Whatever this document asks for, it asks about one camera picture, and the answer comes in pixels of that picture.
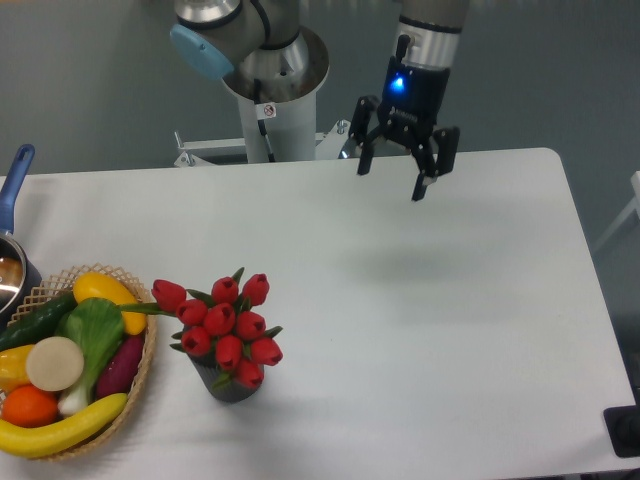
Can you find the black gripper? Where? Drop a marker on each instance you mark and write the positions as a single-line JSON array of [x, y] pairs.
[[407, 115]]

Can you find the red tulip bouquet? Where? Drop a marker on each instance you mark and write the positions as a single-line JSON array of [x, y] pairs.
[[220, 322]]

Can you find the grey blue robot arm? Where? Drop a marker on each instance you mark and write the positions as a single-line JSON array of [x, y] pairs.
[[274, 66]]

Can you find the dark grey ribbed vase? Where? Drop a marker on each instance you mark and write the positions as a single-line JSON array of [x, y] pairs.
[[223, 389]]

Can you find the yellow lemon squash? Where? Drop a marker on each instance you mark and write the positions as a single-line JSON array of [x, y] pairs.
[[98, 285]]

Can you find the green bok choy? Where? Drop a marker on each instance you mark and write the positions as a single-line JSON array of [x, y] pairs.
[[96, 327]]

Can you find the black device at table edge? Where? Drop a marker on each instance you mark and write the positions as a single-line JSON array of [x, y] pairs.
[[623, 428]]

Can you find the purple sweet potato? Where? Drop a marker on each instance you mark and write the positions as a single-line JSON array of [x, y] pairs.
[[118, 375]]

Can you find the woven wicker basket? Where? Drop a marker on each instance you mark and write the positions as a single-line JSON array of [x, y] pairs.
[[62, 282]]

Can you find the green cucumber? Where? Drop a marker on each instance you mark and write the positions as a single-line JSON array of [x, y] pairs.
[[38, 324]]

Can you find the beige round disc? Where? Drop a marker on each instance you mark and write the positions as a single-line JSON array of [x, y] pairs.
[[54, 364]]

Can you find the yellow bell pepper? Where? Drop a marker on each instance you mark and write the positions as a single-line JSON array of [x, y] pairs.
[[13, 367]]

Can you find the orange fruit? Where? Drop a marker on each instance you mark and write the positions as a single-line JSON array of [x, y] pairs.
[[29, 407]]

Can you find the yellow banana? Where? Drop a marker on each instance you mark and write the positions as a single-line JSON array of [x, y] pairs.
[[59, 436]]

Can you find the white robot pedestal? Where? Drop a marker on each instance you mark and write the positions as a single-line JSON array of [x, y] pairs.
[[271, 132]]

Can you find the white frame at right edge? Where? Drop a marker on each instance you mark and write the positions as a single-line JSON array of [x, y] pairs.
[[624, 222]]

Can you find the blue handled saucepan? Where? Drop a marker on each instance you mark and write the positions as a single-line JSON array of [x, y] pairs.
[[18, 275]]

